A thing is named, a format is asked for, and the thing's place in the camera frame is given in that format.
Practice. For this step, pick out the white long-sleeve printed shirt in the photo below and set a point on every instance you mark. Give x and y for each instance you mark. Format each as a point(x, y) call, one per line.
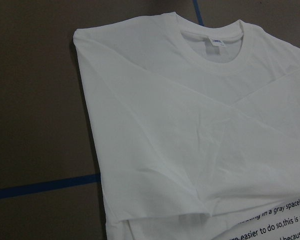
point(196, 129)

